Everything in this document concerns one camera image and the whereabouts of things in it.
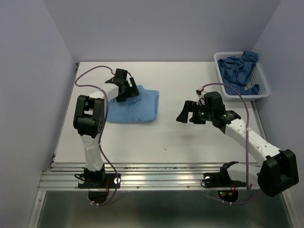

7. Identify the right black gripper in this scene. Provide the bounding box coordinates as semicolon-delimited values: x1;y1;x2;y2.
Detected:
175;100;214;124

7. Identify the light blue long sleeve shirt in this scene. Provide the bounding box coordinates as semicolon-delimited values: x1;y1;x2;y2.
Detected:
107;85;159;124

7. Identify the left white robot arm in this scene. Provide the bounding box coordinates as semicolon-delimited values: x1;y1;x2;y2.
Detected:
73;68;139;189

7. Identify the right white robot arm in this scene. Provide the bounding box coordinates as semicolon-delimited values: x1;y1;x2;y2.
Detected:
176;92;299;197

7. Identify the dark blue patterned shirt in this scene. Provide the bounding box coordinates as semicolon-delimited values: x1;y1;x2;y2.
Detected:
217;51;259;95

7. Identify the white plastic basket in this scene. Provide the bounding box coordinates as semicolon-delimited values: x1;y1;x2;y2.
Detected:
214;51;270;102

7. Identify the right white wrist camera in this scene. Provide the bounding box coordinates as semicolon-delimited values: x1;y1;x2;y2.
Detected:
196;86;206;105

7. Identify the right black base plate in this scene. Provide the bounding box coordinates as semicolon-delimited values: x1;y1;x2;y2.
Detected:
201;172;246;188

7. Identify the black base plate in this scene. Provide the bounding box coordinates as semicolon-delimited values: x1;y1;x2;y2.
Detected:
74;173;121;189
201;172;246;188

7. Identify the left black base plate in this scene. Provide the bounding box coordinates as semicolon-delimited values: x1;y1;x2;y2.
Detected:
74;173;121;189

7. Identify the aluminium mounting rail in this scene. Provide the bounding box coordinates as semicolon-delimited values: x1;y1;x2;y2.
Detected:
38;162;291;192

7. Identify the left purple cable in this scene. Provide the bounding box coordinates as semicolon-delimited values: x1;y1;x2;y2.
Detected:
75;66;121;207

